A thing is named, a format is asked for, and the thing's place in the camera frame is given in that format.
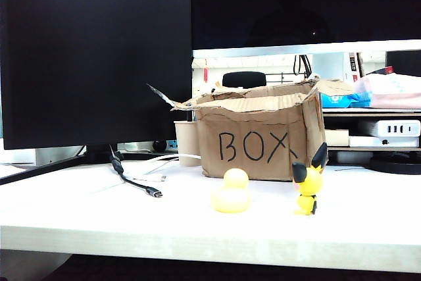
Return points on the red white carton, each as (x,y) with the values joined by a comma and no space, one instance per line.
(352,64)

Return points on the dark background monitor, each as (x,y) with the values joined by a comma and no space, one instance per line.
(404,62)

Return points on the large black monitor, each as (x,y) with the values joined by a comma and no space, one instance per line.
(98,47)

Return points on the black office chair back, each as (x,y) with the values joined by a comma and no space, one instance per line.
(243,78)

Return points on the wooden desk shelf riser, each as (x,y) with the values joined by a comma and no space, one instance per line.
(361,112)

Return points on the brown paper cup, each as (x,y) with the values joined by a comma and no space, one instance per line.
(185,143)

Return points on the white power strip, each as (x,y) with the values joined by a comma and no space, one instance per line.
(398,128)

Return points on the white flat box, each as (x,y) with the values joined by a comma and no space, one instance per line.
(368,141)

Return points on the brown cardboard box marked BOX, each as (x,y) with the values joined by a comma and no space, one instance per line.
(237,129)

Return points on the black ball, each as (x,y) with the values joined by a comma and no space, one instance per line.
(159,145)

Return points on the pink white soft package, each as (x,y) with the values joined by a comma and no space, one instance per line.
(388,91)

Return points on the yellow rubber duck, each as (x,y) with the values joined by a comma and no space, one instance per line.
(230,198)

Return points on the yellow black Pichu figure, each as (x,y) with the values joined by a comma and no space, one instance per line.
(310,182)

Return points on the beige small box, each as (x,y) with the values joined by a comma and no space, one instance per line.
(337,137)

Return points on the red hanging ornament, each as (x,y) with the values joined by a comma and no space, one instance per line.
(206,73)

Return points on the black monitor stand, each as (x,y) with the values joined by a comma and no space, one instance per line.
(98,154)

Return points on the blue plastic package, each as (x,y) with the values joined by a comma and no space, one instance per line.
(335,100)

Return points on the black round monitor base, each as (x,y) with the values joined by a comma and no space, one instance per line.
(394,166)

